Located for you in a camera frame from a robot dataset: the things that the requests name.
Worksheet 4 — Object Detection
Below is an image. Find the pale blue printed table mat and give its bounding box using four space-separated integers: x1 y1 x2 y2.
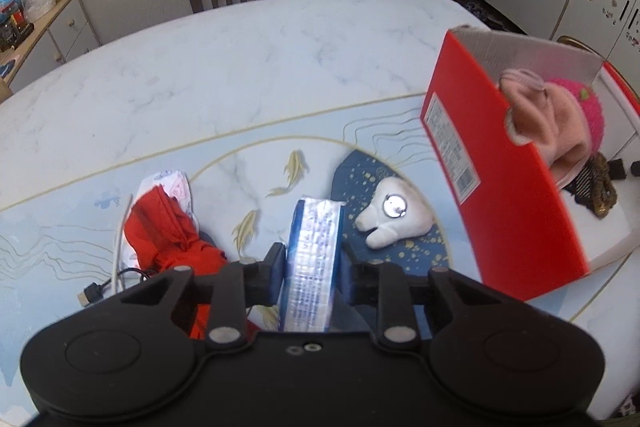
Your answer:
0 89 601 413

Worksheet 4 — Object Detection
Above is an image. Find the red cloth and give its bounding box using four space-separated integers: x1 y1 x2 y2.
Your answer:
122 185 228 340

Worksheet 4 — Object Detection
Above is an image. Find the red shoe box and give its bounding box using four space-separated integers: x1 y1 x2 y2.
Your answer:
420 26 640 303

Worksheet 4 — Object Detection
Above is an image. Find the pale pink knitted hat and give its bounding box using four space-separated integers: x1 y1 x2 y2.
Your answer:
499 68 593 180

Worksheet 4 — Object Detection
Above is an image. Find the white patterned packet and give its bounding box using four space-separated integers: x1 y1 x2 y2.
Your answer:
131 168 193 228

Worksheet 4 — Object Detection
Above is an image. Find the black dotted glove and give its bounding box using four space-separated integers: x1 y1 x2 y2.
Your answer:
570 162 597 208

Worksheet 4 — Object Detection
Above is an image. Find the black USB cable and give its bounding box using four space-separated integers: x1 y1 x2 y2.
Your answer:
76 267 161 308

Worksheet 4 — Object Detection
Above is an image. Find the round-backed wooden chair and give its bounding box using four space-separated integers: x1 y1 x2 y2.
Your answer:
556 36 603 58

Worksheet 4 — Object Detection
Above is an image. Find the white plush toy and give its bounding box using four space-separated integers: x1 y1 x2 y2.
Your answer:
355 177 435 249

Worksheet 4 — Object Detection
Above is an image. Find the brown scrunchie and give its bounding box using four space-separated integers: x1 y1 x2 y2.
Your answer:
587 154 618 220

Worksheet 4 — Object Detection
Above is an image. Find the blue globe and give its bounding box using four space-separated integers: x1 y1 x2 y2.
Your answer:
0 0 25 22

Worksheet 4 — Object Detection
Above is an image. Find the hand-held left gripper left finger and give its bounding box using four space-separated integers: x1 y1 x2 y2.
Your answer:
117 243 288 350

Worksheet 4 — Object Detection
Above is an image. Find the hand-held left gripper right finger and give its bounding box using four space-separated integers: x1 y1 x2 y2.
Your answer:
340 242 506 350

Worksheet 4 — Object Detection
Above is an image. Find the blue tissue packet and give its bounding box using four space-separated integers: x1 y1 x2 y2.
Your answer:
277 197 347 333

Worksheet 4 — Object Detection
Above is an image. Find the bright pink fuzzy hat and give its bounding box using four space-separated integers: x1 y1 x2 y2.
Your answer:
545 78 606 155

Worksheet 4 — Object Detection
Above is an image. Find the white wooden sideboard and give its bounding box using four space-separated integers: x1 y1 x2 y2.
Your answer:
0 0 101 92

